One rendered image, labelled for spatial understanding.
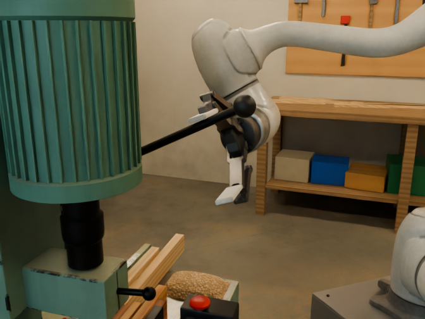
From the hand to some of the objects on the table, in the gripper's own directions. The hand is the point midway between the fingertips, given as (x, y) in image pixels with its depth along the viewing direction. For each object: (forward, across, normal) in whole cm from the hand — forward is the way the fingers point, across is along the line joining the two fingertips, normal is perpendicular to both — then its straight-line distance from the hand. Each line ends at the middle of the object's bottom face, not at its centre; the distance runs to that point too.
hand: (212, 159), depth 71 cm
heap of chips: (-9, -26, -16) cm, 32 cm away
